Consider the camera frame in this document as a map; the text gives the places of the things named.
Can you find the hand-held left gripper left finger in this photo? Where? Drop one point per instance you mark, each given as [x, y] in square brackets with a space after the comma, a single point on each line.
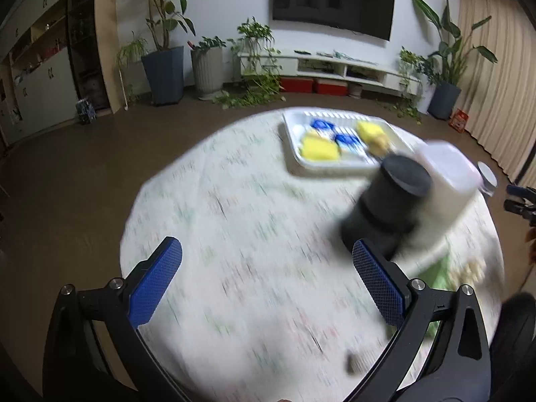
[155, 280]

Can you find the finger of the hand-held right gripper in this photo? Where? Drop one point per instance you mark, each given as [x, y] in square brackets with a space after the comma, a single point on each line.
[523, 211]
[523, 191]

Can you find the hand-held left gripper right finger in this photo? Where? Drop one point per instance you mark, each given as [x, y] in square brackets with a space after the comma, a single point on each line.
[379, 284]

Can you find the white plastic tray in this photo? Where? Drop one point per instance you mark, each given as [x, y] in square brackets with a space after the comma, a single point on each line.
[318, 169]

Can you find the blue and white tissue pack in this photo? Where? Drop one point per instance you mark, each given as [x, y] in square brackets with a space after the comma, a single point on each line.
[348, 141]
[321, 124]

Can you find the small yellow sponge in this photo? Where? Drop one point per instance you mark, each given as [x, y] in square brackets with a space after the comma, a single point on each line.
[319, 149]

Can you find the large yellow sponge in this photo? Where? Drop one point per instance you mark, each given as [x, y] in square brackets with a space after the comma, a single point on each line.
[372, 134]

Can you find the green cloth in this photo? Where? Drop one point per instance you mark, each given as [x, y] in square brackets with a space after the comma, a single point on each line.
[435, 276]

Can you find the translucent plastic container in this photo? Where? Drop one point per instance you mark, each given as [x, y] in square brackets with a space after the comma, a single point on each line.
[444, 192]

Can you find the black cylindrical container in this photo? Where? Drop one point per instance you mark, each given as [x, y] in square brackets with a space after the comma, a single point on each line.
[389, 201]

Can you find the red paper bag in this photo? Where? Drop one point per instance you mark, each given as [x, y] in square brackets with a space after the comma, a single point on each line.
[459, 120]

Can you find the floral tablecloth on round table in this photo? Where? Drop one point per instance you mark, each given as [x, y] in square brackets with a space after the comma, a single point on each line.
[251, 238]

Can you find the large-leaf plant in dark pot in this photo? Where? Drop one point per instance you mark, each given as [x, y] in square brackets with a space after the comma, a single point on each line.
[444, 100]

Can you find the beige curtain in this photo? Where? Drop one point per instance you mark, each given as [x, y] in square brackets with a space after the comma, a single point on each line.
[502, 71]

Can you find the person's left leg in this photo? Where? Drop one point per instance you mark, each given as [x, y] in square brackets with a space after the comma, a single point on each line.
[519, 335]

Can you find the trailing plant in white pot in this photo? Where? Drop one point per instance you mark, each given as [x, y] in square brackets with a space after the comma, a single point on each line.
[412, 71]

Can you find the white television cabinet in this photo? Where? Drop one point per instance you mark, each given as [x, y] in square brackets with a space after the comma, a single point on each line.
[377, 69]

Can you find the small brown pot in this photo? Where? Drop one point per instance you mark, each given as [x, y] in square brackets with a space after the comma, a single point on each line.
[355, 91]

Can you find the red storage box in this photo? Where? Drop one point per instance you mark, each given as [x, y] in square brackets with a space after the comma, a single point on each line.
[296, 85]
[331, 88]

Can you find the tall plant in dark blue pot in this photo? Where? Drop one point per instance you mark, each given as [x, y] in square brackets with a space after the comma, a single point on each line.
[163, 75]

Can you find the trailing vine plant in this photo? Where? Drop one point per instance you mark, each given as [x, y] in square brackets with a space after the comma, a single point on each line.
[255, 92]

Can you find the plant in grey ribbed pot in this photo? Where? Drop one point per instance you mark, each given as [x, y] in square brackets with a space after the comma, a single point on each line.
[207, 71]

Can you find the small spider plant on stand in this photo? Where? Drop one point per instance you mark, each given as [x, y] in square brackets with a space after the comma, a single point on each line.
[130, 50]

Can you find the white wall cabinet unit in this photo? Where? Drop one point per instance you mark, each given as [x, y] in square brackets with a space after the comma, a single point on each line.
[42, 83]

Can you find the wall-mounted black television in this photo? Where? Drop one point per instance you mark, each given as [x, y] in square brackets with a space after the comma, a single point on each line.
[335, 0]

